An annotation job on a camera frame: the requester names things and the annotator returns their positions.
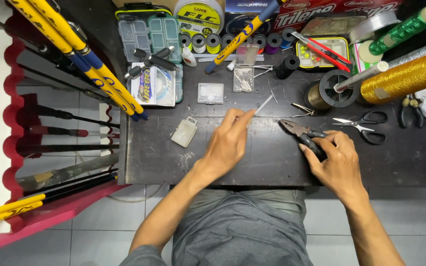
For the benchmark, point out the person's left hand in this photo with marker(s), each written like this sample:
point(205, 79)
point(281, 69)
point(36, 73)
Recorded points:
point(226, 142)

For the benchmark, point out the person's right hand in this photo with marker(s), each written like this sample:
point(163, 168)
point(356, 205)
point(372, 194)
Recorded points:
point(337, 166)

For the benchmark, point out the thin clear plastic tube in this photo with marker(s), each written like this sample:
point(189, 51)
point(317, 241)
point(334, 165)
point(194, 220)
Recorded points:
point(264, 104)

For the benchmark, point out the small white plastic case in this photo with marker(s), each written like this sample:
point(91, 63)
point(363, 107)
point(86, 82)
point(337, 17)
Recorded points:
point(184, 132)

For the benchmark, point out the small clear flat box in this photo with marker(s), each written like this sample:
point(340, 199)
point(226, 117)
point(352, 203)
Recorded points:
point(210, 93)

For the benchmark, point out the clear box of metal pins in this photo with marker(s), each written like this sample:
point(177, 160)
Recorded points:
point(243, 77)

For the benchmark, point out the black spool of bronze line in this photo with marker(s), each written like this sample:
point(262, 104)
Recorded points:
point(318, 96)

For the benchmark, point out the clear flat plastic strip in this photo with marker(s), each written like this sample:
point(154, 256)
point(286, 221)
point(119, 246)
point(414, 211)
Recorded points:
point(205, 58)

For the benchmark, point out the small black yellow pliers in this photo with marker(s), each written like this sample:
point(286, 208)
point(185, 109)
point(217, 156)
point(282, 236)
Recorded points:
point(405, 112)

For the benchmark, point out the fishing leader line packet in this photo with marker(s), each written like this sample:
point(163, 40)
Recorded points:
point(153, 87)

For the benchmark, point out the white glue bottle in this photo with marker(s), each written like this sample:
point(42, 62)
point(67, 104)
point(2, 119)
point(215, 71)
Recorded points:
point(189, 58)

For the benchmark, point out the white plastic rod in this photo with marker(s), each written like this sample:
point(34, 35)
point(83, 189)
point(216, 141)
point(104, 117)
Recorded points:
point(361, 75)

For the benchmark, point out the person's gray shirt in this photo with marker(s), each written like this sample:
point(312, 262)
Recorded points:
point(235, 236)

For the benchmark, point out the black thread spools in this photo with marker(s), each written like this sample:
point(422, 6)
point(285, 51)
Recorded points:
point(287, 66)

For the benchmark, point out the row of small thread spools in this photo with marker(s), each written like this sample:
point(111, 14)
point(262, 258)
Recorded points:
point(213, 43)

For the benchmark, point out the green white paper packet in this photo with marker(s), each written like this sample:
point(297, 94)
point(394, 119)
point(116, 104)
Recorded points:
point(359, 66)

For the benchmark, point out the short yellow blue rod section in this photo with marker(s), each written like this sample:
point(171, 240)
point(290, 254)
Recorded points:
point(240, 38)

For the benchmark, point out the black foam rod grips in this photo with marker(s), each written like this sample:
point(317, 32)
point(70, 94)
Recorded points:
point(157, 61)

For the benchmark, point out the yellow rimmed bead tackle box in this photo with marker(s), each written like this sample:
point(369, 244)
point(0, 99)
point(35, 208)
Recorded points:
point(309, 61)

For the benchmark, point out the gold thread cone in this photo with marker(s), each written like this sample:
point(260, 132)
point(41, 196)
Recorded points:
point(407, 78)

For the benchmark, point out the red box cutter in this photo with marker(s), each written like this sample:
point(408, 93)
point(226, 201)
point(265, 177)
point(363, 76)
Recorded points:
point(325, 51)

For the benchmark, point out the teal compartment box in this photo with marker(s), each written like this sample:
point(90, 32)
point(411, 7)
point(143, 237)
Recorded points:
point(165, 35)

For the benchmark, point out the yellow label line spool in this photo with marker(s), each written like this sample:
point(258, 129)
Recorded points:
point(198, 16)

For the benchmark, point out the dark blue line carton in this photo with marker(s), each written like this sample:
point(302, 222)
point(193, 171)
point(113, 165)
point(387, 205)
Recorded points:
point(239, 11)

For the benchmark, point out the clear compartment box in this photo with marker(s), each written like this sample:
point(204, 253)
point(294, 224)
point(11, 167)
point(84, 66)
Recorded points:
point(133, 38)

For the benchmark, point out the silver glitter thread cone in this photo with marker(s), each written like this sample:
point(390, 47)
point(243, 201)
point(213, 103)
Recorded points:
point(422, 51)

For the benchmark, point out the silver ribbon spool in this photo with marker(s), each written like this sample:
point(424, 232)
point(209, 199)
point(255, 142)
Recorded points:
point(374, 24)

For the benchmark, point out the green thread cone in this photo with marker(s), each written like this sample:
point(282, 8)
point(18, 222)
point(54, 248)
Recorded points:
point(401, 32)

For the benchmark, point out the red fishing line carton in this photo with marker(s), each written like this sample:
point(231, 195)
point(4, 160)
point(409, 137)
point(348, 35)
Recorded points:
point(327, 13)

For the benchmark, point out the black yellow rimmed case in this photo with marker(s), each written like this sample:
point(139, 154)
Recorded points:
point(142, 9)

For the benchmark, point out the bundle of dark fishing rods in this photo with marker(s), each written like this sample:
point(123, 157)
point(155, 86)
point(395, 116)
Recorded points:
point(68, 147)

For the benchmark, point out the long yellow blue fishing rod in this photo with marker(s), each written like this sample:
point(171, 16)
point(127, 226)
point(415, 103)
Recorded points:
point(91, 57)
point(56, 38)

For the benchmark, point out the red scalloped rod rack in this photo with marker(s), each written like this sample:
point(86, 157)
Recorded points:
point(11, 111)

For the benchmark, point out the yellow black fishing rod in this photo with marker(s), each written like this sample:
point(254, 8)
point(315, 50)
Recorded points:
point(17, 201)
point(13, 211)

